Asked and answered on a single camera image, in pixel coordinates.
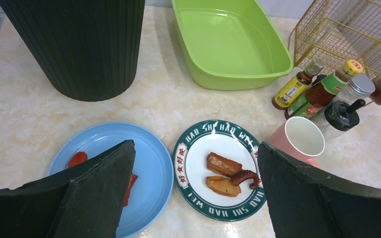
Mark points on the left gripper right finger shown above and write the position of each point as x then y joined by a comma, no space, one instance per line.
307,202

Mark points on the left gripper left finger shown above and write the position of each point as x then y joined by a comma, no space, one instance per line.
84,201

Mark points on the green label sauce bottle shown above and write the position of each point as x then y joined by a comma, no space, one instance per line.
322,93

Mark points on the silver lid glass jar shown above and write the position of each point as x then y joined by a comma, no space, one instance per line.
359,87

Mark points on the red food pieces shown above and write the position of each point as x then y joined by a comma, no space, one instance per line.
81,156

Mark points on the blue plate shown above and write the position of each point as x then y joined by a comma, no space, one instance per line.
153,187

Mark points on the pink mug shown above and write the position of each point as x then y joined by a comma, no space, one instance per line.
300,138

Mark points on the dark red octopus tentacle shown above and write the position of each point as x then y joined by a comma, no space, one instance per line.
244,175

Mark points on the orange food slice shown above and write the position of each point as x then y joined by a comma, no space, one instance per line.
223,186

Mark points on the white plate green rim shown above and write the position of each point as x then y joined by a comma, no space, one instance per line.
189,159

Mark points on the black lid seasoning jar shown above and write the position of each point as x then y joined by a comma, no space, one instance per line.
338,118

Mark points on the brown sausage piece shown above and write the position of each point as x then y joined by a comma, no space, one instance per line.
222,165

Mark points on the small yellow label bottle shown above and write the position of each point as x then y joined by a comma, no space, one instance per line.
297,84

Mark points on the small black cap bottle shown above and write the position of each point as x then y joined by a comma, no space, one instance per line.
318,79

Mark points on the black plastic trash bin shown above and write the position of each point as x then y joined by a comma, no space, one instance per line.
88,49

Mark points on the green plastic basin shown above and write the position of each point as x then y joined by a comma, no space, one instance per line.
230,44

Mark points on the gold wire basket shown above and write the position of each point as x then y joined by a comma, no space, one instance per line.
338,30

